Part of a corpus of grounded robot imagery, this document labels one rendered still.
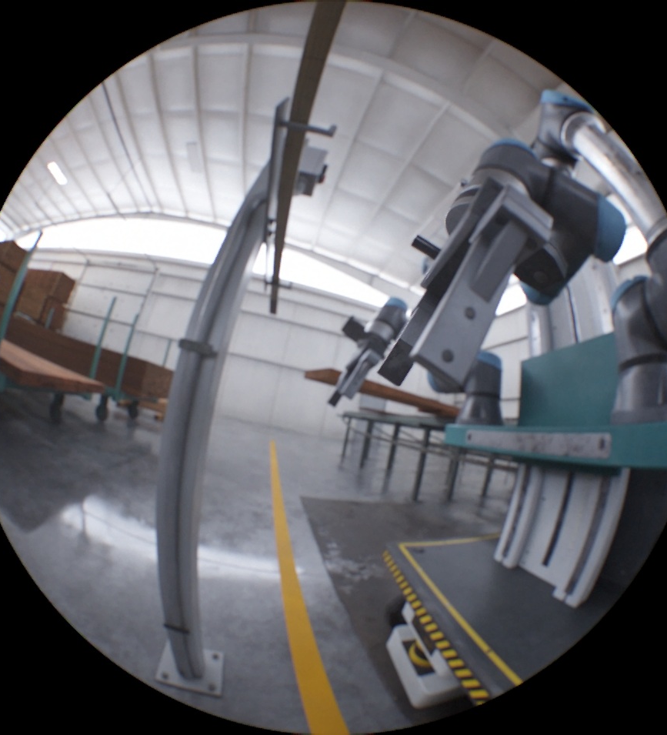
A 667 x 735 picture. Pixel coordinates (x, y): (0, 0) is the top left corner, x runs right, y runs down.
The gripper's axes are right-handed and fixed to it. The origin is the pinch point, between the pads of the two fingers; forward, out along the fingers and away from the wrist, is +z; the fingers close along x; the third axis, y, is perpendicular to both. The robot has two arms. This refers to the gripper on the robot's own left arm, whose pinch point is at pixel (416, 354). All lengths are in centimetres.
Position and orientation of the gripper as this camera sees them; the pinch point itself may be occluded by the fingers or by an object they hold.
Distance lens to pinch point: 18.7
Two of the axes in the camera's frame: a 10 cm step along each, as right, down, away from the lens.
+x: -0.5, -0.7, -10.0
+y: -8.3, -5.5, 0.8
